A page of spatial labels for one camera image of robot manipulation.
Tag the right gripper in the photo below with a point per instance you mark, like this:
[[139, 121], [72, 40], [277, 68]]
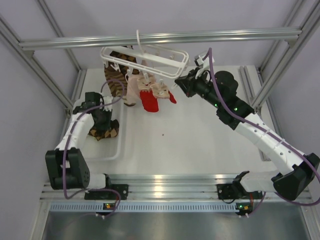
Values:
[[188, 83]]

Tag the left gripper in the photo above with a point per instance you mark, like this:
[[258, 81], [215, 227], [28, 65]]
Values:
[[106, 124]]

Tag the brown checkered sock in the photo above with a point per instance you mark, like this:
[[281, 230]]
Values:
[[112, 132]]

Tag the white plastic sock hanger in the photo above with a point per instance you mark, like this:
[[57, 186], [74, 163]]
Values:
[[164, 62]]

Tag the red sock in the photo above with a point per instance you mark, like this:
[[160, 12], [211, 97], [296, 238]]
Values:
[[150, 101]]

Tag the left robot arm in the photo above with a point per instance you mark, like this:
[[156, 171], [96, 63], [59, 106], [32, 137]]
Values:
[[66, 166]]

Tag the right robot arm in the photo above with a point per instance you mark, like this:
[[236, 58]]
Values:
[[295, 170]]

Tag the cream patterned sock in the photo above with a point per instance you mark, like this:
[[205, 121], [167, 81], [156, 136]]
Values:
[[157, 89]]

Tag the white plastic bin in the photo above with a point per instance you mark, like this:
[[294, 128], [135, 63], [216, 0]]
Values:
[[106, 146]]

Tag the pink sock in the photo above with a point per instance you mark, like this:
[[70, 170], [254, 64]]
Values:
[[132, 96]]

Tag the brown striped sock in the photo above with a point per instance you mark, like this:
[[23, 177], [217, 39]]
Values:
[[118, 85]]

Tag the aluminium crossbar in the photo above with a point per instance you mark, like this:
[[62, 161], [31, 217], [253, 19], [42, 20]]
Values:
[[208, 36]]

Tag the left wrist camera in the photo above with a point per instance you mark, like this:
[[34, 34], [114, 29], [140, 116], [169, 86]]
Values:
[[107, 102]]

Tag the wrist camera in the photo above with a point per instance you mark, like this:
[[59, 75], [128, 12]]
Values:
[[202, 62], [107, 102]]

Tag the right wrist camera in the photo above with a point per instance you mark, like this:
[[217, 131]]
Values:
[[202, 62]]

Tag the perforated cable duct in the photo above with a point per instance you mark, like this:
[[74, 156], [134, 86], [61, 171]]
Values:
[[150, 207]]

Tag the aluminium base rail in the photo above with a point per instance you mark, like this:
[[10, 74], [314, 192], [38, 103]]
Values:
[[170, 187]]

